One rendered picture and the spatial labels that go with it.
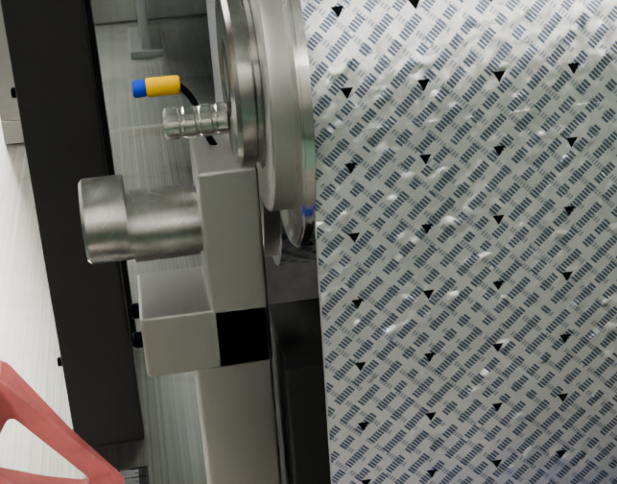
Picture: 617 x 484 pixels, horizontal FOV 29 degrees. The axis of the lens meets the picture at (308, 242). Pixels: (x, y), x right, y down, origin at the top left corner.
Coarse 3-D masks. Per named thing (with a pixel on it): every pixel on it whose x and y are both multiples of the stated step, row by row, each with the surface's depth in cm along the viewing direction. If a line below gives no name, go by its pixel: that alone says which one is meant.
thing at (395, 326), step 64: (320, 256) 47; (384, 256) 48; (448, 256) 48; (512, 256) 49; (576, 256) 49; (320, 320) 49; (384, 320) 49; (448, 320) 50; (512, 320) 50; (576, 320) 51; (384, 384) 50; (448, 384) 51; (512, 384) 51; (576, 384) 52; (384, 448) 52; (448, 448) 52; (512, 448) 53; (576, 448) 53
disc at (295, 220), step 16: (288, 0) 43; (288, 16) 44; (288, 32) 44; (304, 32) 43; (288, 48) 45; (304, 48) 43; (304, 64) 43; (304, 80) 43; (304, 96) 43; (304, 112) 44; (304, 128) 44; (304, 144) 44; (304, 160) 45; (304, 176) 45; (304, 192) 46; (304, 208) 46; (288, 224) 52; (304, 224) 47; (304, 240) 49
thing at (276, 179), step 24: (264, 0) 45; (264, 24) 45; (264, 48) 45; (264, 72) 45; (288, 72) 45; (264, 96) 46; (288, 96) 45; (288, 120) 45; (288, 144) 46; (264, 168) 50; (288, 168) 47; (264, 192) 51; (288, 192) 48
